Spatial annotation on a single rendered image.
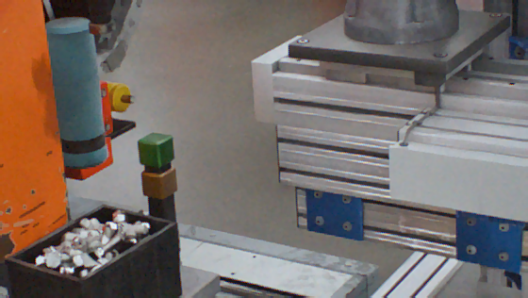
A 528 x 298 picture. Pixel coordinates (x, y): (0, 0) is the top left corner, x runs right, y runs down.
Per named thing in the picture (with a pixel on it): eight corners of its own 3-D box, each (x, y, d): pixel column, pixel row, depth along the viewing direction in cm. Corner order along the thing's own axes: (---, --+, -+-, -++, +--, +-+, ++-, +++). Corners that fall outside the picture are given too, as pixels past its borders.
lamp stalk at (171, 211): (165, 259, 176) (153, 134, 168) (182, 264, 174) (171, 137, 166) (153, 269, 173) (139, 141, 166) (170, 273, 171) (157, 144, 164)
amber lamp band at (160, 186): (157, 187, 172) (155, 162, 170) (179, 190, 170) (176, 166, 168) (141, 196, 169) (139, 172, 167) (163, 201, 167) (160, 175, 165)
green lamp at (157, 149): (154, 156, 170) (152, 130, 168) (176, 159, 168) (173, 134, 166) (138, 165, 167) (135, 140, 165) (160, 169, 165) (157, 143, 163)
